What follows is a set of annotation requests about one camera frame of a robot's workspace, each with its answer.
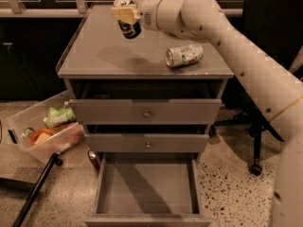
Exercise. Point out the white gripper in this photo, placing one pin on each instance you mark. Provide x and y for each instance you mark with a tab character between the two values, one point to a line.
146	12

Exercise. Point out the blue pepsi can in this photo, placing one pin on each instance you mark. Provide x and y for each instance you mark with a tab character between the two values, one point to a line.
128	31

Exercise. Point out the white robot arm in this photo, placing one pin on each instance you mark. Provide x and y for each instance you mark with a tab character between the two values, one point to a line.
276	92

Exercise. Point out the white green soda can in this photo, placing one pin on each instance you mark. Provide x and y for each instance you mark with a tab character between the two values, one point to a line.
183	55

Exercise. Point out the grey drawer cabinet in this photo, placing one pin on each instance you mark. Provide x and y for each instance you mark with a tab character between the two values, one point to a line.
101	64

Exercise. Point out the grey top drawer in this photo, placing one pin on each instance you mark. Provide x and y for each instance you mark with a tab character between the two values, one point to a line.
145	112

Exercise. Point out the grey drawer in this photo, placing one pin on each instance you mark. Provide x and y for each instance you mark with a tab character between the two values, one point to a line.
148	190
116	142
145	112

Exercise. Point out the grey middle drawer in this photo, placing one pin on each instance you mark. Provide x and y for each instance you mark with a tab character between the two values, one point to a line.
116	142

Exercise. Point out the red can on floor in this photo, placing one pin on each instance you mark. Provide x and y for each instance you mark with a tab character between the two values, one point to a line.
93	159

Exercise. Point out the small green can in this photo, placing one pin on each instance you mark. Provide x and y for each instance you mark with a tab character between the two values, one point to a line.
27	132

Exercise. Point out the grey bottom drawer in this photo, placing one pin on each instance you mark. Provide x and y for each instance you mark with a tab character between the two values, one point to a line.
148	190

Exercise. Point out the green snack bag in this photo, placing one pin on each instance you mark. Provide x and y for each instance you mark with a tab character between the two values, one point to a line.
57	116

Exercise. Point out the clear plastic storage bin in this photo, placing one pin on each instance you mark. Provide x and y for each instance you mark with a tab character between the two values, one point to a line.
45	128

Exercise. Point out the black office chair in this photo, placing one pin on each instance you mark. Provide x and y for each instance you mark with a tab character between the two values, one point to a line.
275	26

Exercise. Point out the orange plastic object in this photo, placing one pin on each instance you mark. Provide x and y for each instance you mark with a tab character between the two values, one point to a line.
39	136

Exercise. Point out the black metal leg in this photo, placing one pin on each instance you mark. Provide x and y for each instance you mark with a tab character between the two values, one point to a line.
53	161

